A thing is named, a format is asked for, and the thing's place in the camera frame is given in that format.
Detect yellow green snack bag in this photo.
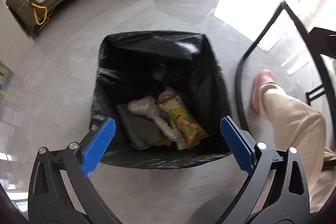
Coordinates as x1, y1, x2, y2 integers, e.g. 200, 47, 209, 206
158, 87, 209, 149

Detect grey cloth rag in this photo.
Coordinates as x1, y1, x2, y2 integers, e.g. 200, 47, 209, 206
117, 104, 170, 150

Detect white cookie wrapper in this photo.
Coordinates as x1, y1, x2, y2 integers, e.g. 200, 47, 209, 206
152, 107, 182, 143

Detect black bag trash bin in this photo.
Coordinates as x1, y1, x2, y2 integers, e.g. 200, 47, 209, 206
90, 31, 231, 169

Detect person's beige trouser leg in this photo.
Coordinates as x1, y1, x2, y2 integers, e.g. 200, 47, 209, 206
260, 84, 335, 213

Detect clear bag white contents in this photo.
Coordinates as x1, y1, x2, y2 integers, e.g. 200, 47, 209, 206
127, 96, 158, 118

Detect pink slipper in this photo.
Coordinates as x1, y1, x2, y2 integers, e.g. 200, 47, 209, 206
251, 69, 275, 113

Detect black metal table frame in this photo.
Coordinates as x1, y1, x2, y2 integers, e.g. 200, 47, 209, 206
234, 0, 336, 135

